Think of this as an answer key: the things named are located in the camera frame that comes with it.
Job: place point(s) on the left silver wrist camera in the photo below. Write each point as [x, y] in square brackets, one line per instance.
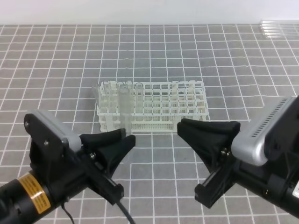
[62, 131]

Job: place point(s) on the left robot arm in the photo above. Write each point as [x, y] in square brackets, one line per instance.
[25, 201]

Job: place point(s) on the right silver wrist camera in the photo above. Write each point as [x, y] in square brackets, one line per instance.
[249, 144]

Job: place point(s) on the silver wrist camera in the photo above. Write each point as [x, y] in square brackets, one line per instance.
[249, 144]
[62, 131]

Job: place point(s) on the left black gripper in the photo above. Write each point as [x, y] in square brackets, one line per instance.
[65, 173]

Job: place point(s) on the clear glass test tube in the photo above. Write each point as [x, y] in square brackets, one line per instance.
[125, 115]

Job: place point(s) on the leaning clear test tube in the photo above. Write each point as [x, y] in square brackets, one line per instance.
[97, 94]

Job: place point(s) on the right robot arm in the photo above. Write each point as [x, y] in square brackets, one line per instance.
[282, 150]

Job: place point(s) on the spare glass test tubes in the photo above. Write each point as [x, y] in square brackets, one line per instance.
[279, 28]

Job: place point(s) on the white plastic test tube rack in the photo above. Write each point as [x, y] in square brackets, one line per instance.
[164, 105]

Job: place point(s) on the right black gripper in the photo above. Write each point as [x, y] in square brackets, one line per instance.
[211, 142]

